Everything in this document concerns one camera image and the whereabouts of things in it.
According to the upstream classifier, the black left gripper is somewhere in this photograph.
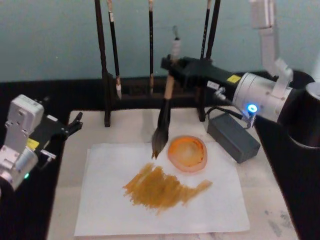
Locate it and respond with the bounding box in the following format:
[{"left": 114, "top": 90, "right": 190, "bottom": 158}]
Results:
[{"left": 26, "top": 111, "right": 84, "bottom": 153}]

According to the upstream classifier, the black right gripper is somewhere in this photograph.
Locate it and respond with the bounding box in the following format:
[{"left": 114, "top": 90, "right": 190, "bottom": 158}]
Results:
[{"left": 160, "top": 57, "right": 242, "bottom": 101}]

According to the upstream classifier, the large bamboo-handled calligraphy brush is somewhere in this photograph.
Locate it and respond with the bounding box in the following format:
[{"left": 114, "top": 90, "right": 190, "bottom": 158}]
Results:
[{"left": 150, "top": 24, "right": 182, "bottom": 161}]

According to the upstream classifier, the thin dark hanging brush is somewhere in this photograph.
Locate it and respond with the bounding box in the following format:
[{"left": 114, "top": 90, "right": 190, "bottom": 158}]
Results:
[
  {"left": 147, "top": 0, "right": 155, "bottom": 96},
  {"left": 199, "top": 0, "right": 212, "bottom": 60}
]

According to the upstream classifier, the dark wooden brush rack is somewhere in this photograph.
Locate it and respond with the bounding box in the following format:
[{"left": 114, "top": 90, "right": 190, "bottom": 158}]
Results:
[{"left": 94, "top": 0, "right": 222, "bottom": 128}]

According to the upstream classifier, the white felt mat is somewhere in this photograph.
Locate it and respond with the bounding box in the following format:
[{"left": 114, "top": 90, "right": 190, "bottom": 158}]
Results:
[{"left": 46, "top": 106, "right": 302, "bottom": 240}]

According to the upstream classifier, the dark brush with pale tip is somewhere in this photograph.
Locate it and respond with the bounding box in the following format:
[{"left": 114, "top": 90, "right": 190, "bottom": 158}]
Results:
[{"left": 106, "top": 0, "right": 123, "bottom": 101}]

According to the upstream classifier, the white paper sheet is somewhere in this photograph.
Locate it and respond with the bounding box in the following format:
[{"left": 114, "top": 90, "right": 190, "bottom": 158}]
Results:
[{"left": 73, "top": 141, "right": 251, "bottom": 237}]

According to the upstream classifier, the round orange paint dish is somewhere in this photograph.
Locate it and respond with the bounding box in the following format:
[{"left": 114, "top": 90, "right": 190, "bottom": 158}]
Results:
[{"left": 167, "top": 134, "right": 209, "bottom": 174}]

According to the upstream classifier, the dark grey rectangular block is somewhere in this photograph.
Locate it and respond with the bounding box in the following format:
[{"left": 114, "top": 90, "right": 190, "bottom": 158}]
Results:
[{"left": 206, "top": 112, "right": 261, "bottom": 165}]

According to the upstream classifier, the black table cloth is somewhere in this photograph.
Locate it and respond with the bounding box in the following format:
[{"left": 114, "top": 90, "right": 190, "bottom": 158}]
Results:
[{"left": 0, "top": 70, "right": 320, "bottom": 240}]

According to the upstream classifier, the thin dark gripper cable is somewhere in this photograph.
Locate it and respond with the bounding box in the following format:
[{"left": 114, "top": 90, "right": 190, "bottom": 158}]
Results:
[{"left": 204, "top": 89, "right": 256, "bottom": 130}]

